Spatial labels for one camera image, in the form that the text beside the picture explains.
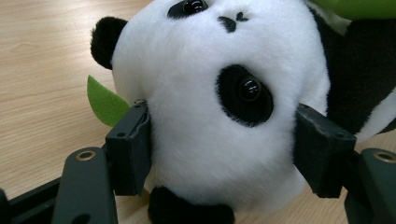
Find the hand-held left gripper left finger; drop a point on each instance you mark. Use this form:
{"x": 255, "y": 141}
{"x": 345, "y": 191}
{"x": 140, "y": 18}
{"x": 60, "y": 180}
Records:
{"x": 129, "y": 155}

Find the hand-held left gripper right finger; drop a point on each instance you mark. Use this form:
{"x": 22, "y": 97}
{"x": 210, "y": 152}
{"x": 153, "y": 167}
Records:
{"x": 320, "y": 155}

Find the panda plush toy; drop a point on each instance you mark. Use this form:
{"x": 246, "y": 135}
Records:
{"x": 202, "y": 140}

